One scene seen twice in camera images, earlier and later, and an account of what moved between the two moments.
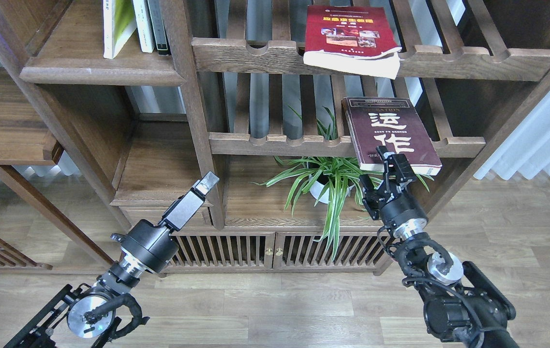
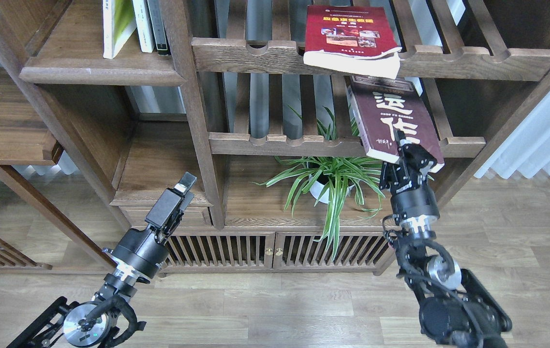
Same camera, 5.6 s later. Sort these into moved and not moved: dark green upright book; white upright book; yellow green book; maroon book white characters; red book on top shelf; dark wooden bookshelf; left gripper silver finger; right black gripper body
Moved: right black gripper body; maroon book white characters; left gripper silver finger
Not moved: dark green upright book; yellow green book; dark wooden bookshelf; red book on top shelf; white upright book
